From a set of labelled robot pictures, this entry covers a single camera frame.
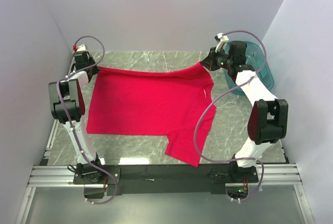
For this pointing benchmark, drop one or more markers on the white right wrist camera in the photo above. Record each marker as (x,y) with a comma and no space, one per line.
(221,39)

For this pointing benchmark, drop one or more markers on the red t shirt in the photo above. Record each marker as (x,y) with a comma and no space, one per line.
(174,104)

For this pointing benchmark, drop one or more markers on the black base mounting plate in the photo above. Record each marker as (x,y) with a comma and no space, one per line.
(145,179)

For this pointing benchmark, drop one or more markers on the teal plastic bin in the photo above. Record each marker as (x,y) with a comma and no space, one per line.
(255,57)

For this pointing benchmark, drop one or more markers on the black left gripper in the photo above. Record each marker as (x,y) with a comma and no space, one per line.
(96,70)

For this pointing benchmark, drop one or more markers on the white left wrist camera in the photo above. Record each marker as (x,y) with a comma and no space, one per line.
(79,47)

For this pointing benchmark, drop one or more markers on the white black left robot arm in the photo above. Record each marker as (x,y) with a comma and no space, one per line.
(67,106)

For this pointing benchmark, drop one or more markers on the aluminium front rail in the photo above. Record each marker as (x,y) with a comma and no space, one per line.
(60,176)

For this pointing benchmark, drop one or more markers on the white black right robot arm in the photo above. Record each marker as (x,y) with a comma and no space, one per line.
(267,123)

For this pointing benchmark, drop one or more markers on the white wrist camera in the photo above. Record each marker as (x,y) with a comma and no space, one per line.
(79,47)
(221,39)

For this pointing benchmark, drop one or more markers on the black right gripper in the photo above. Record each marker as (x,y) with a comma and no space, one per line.
(209,61)

